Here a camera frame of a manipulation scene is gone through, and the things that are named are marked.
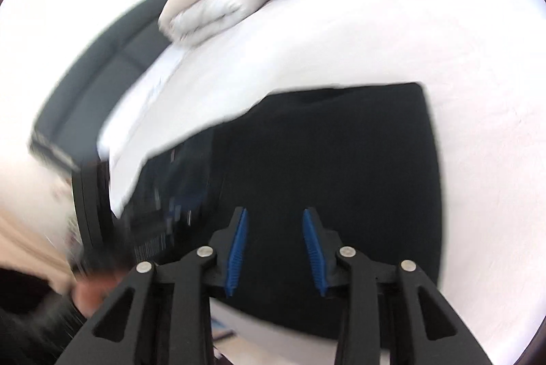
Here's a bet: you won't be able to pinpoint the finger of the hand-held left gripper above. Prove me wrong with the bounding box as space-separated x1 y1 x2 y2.
162 194 192 231

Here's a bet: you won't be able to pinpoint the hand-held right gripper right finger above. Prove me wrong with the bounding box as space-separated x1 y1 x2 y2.
302 208 495 365

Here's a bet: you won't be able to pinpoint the person's dark clothing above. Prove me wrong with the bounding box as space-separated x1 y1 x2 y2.
0 266 92 365

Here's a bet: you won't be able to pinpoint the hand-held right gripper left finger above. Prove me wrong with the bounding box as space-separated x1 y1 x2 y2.
64 206 250 365

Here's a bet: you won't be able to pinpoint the black denim pants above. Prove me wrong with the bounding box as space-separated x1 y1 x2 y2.
115 82 444 342

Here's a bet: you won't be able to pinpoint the person's left hand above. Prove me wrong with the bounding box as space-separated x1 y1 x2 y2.
72 273 129 319

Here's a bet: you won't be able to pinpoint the white pillow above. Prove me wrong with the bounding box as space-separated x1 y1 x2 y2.
97 47 192 161

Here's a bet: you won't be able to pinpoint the bed with white sheet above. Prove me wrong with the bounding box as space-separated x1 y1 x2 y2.
96 0 546 365

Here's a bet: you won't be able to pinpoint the dark grey upholstered headboard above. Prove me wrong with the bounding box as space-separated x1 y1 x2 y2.
30 0 180 173

